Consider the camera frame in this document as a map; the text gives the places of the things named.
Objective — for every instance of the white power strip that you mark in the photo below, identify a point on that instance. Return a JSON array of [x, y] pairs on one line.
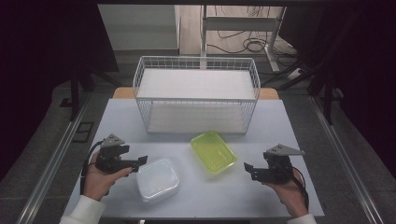
[[295, 73]]

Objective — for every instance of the wooden board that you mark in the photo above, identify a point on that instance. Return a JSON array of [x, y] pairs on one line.
[[123, 93]]

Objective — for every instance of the person's left hand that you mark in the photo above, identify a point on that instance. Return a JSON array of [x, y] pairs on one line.
[[99, 183]]

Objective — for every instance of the white metal desk frame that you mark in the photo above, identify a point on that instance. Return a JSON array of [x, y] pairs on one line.
[[239, 23]]

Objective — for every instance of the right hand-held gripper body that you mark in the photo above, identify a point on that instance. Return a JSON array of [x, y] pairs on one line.
[[278, 168]]

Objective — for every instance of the white lidded plastic container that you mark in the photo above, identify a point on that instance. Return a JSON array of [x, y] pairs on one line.
[[157, 180]]

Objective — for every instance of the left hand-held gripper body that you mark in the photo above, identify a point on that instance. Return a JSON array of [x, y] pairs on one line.
[[109, 158]]

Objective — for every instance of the metal floor rail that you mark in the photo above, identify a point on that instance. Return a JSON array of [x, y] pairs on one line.
[[49, 168], [345, 161]]

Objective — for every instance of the black floor plate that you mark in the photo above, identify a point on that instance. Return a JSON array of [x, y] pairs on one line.
[[82, 132]]

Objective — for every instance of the person's right hand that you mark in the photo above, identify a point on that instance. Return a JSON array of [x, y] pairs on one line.
[[292, 196]]

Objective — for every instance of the black stand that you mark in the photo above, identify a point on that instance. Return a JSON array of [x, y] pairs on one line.
[[327, 84], [74, 93]]

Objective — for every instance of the yellow-green plastic tray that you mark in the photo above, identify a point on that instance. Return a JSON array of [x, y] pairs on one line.
[[214, 152]]

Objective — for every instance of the white cabinet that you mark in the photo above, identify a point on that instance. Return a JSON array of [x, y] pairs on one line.
[[140, 28]]

